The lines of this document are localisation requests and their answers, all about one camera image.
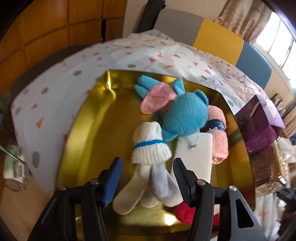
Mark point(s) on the blue plush toy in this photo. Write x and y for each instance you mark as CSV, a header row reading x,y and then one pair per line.
x,y
185,113

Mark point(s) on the wooden wardrobe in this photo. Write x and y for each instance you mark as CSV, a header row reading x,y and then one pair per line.
x,y
46,34

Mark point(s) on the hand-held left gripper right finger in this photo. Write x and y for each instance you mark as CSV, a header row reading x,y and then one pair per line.
x,y
185,185

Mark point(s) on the gold tin tray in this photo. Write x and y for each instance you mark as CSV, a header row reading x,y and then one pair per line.
x,y
92,139

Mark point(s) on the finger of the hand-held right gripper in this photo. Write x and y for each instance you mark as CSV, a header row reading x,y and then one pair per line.
x,y
288,199

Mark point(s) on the purple tissue box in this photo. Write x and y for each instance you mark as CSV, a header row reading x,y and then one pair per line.
x,y
259,139

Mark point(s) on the pink towel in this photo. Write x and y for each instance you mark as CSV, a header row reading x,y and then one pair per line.
x,y
219,143

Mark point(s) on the white socks with blue stripe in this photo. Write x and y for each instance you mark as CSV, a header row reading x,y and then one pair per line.
x,y
148,148

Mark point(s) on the silver ornate tissue box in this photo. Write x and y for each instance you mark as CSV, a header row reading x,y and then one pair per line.
x,y
266,171

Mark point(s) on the green white package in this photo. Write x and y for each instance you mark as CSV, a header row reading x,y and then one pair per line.
x,y
13,166

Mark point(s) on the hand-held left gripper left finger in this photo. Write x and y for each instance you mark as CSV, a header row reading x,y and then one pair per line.
x,y
113,183

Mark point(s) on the window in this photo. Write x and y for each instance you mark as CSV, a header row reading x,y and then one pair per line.
x,y
272,37

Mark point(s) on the grey yellow blue headboard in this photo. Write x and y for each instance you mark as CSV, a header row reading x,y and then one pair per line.
x,y
217,37

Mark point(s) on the black rolled mat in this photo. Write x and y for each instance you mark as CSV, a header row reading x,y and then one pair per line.
x,y
150,16

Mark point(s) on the beige patterned curtain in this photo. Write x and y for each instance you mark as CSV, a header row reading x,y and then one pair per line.
x,y
245,18

